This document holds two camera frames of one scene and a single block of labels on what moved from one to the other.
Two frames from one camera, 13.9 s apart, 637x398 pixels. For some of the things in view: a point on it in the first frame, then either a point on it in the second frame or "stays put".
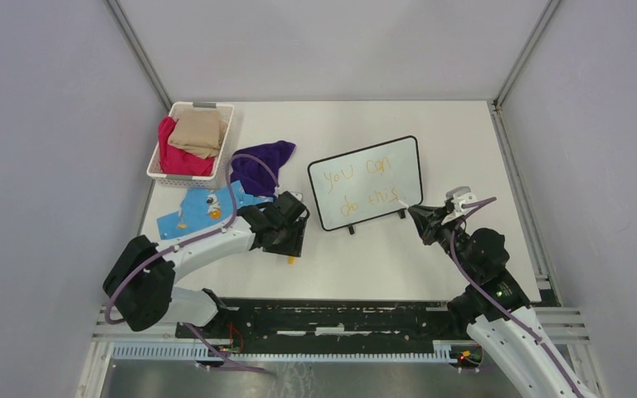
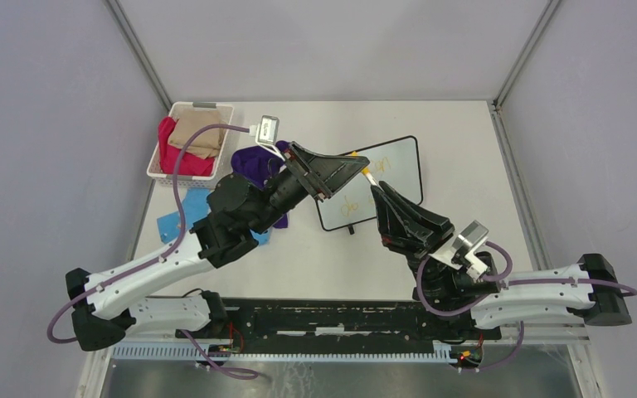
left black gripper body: x=289 y=242 → x=301 y=167
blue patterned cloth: x=205 y=209 stays put
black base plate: x=294 y=323 stays put
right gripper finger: x=429 y=228 → x=394 y=228
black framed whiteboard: x=364 y=184 stays put
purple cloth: x=253 y=178 stays put
